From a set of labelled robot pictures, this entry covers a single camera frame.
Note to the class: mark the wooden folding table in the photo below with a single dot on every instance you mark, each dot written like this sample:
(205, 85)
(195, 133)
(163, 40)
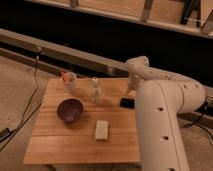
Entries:
(55, 142)

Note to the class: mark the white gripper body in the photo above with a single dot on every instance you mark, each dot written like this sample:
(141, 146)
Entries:
(133, 82)

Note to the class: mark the purple bowl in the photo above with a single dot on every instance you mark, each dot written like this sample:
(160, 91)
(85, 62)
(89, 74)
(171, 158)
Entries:
(69, 110)

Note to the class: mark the clear glass bottle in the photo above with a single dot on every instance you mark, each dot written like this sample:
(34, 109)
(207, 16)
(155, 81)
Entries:
(95, 90)

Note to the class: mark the white sponge block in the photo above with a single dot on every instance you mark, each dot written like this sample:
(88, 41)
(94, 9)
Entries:
(101, 130)

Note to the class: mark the black eraser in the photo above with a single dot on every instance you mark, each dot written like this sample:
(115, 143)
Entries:
(127, 103)

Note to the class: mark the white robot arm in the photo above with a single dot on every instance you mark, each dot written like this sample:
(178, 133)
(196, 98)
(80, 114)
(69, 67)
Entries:
(160, 97)

